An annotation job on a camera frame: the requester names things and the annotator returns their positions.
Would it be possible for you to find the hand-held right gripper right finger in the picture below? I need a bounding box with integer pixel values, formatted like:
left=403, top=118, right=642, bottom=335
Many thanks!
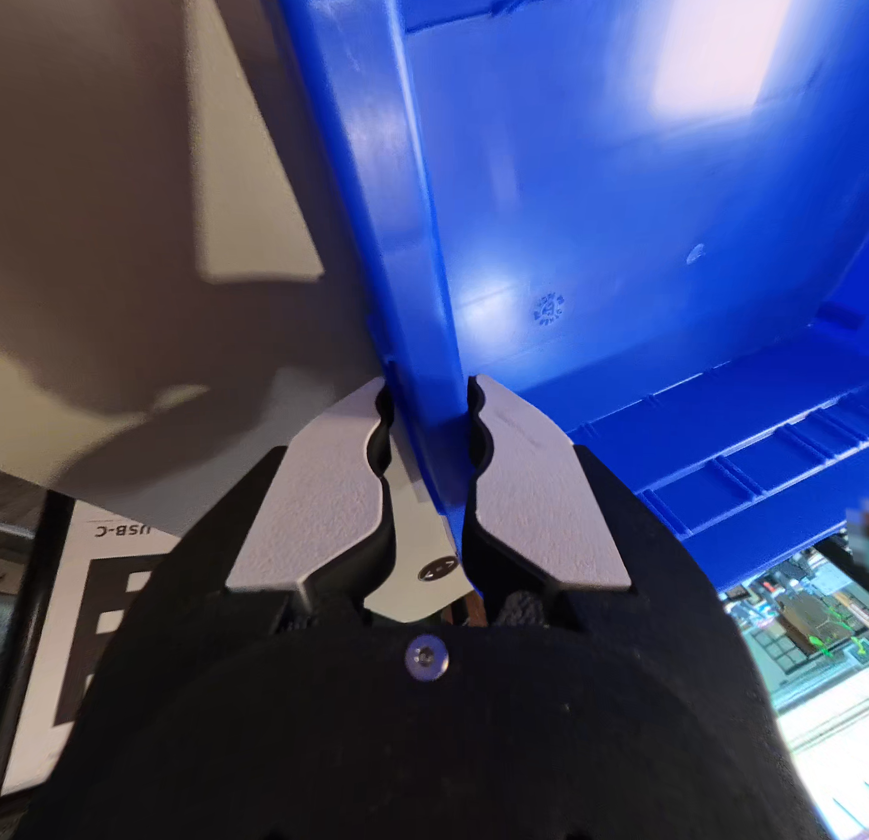
left=463, top=374, right=634, bottom=606

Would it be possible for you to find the blue plastic bin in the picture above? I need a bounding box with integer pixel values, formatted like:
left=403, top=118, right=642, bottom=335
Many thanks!
left=261, top=0, right=869, bottom=593

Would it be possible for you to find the green circuit board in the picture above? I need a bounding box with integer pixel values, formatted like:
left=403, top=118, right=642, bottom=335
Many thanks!
left=720, top=536, right=869, bottom=753

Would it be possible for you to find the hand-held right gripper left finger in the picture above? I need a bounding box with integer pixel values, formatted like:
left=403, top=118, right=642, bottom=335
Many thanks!
left=226, top=376, right=398, bottom=613

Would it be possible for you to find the white printed marker card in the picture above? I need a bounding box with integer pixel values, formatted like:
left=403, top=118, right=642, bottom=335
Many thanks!
left=0, top=492, right=187, bottom=797

